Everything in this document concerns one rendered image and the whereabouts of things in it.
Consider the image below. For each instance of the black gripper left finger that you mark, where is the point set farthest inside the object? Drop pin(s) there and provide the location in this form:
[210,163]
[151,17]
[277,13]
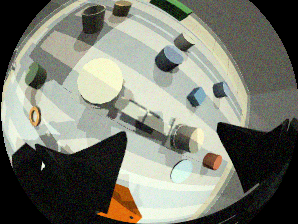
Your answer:
[92,172]

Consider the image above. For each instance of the light blue cube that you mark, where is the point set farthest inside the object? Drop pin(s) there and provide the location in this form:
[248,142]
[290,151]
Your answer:
[196,96]

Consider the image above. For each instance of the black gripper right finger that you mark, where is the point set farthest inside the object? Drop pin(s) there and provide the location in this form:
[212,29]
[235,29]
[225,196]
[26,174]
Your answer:
[249,150]

